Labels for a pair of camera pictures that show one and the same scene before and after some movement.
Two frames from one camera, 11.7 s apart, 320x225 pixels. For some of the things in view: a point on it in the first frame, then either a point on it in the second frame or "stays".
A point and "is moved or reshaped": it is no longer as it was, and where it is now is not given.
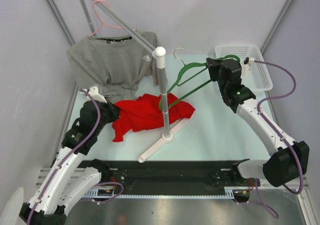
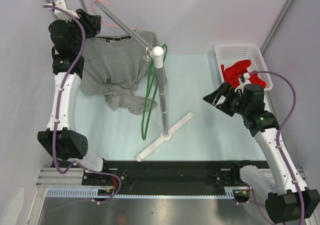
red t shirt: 145,112 is moved or reshaped
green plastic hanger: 175,101 to 150,90
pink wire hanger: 102,23 stays
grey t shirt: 121,67 stays
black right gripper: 213,65 to 225,89
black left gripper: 115,111 to 92,23
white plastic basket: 256,74 stays
